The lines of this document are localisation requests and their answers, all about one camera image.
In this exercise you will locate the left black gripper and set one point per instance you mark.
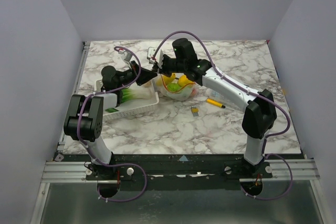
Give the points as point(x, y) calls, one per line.
point(145, 75)

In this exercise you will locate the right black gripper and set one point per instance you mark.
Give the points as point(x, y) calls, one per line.
point(165, 63)

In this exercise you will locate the yellow lemon toy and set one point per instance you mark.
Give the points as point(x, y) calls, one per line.
point(183, 81)

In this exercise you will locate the clear zip bag orange zipper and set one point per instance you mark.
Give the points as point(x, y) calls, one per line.
point(183, 94)

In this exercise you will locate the light green cabbage toy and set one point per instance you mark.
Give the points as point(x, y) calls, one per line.
point(173, 87)

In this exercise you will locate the white perforated plastic basket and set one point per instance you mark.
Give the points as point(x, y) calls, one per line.
point(134, 107)

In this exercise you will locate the dark green cucumber toy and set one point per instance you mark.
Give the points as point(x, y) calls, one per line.
point(111, 110)

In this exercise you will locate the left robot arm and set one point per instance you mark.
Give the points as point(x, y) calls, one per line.
point(84, 118)

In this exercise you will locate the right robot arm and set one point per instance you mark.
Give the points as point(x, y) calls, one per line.
point(258, 107)

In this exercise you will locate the green bok choy toy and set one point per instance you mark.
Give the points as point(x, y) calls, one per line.
point(130, 94)

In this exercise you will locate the clear plastic parts box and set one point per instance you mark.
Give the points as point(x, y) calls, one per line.
point(214, 95)

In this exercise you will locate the small yellow electronic component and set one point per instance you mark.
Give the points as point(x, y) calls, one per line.
point(194, 111)

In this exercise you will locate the yellow screwdriver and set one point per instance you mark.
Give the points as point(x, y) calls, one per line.
point(215, 103)

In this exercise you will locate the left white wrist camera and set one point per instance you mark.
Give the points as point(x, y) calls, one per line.
point(125, 56)

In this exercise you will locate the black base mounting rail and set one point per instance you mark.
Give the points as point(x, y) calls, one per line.
point(178, 172)

